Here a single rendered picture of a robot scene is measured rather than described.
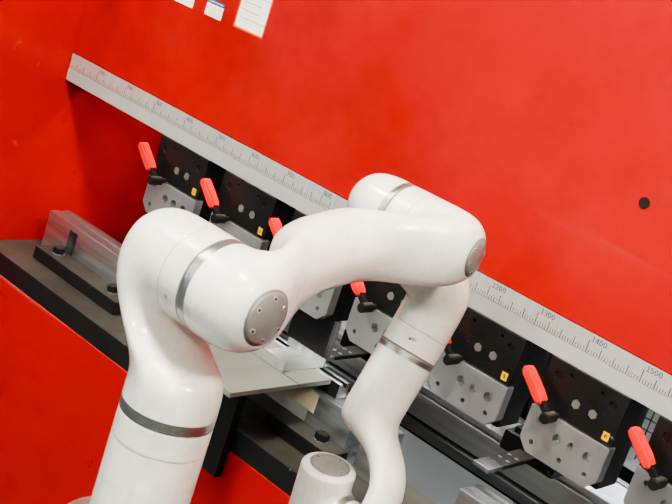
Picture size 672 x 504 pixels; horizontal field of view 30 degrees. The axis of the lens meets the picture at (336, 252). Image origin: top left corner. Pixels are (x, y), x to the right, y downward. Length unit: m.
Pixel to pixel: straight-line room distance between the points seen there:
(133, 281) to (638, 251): 0.81
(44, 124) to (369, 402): 1.29
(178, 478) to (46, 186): 1.51
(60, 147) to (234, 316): 1.58
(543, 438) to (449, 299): 0.33
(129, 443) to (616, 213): 0.85
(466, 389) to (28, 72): 1.24
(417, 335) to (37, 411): 1.15
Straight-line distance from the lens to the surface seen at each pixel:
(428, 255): 1.66
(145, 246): 1.49
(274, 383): 2.23
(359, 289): 2.20
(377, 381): 1.85
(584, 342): 1.99
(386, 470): 1.83
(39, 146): 2.90
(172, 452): 1.52
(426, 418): 2.50
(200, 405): 1.50
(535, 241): 2.03
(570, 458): 2.02
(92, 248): 2.80
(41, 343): 2.75
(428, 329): 1.84
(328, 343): 2.34
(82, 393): 2.65
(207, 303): 1.41
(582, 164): 1.99
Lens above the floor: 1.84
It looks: 16 degrees down
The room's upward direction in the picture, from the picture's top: 18 degrees clockwise
